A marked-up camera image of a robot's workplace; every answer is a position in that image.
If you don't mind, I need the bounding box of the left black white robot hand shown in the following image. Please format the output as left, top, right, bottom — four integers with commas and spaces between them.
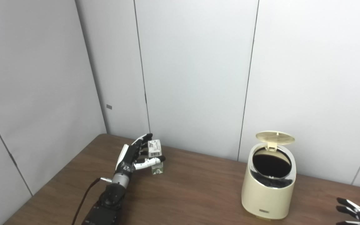
115, 133, 166, 175

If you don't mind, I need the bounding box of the cream round bin lid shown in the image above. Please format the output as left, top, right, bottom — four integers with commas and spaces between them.
255, 131, 295, 152

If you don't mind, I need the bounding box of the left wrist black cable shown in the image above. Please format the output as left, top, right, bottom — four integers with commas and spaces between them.
71, 177, 113, 225

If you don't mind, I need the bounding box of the white green milk carton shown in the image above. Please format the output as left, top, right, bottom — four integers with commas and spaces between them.
148, 139, 164, 175

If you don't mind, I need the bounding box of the cream-colored bin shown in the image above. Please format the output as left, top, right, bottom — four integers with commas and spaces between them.
241, 142, 297, 220

